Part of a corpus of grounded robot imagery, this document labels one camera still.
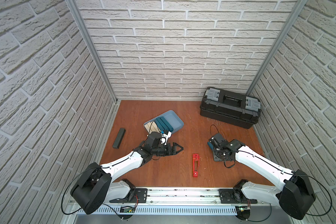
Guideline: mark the black plastic toolbox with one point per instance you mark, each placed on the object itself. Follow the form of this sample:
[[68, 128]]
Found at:
[[230, 107]]

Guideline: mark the black flat bar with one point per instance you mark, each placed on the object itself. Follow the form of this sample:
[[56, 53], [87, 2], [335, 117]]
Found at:
[[118, 140]]

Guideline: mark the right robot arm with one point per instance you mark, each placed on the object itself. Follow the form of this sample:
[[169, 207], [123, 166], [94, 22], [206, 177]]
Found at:
[[291, 190]]

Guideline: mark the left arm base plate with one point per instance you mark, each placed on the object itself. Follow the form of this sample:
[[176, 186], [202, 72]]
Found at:
[[135, 195]]

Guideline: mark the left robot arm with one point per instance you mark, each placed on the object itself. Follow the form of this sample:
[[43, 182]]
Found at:
[[97, 183]]

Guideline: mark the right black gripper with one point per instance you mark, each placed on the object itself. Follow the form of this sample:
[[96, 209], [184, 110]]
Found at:
[[215, 157]]

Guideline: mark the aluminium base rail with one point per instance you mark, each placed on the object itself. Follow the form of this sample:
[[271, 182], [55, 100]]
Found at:
[[180, 201]]

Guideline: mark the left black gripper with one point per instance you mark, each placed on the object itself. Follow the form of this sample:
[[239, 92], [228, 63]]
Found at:
[[170, 150]]

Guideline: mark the teal pliers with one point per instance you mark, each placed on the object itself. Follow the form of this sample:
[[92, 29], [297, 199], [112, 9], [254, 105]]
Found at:
[[158, 126], [162, 125], [167, 124], [211, 146]]

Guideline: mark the red pliers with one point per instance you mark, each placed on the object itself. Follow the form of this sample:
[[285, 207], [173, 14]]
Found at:
[[195, 164]]

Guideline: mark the blue plastic storage tray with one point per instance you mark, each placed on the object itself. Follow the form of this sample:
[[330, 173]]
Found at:
[[172, 118]]

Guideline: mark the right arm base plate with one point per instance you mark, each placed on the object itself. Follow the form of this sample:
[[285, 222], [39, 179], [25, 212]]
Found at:
[[229, 196]]

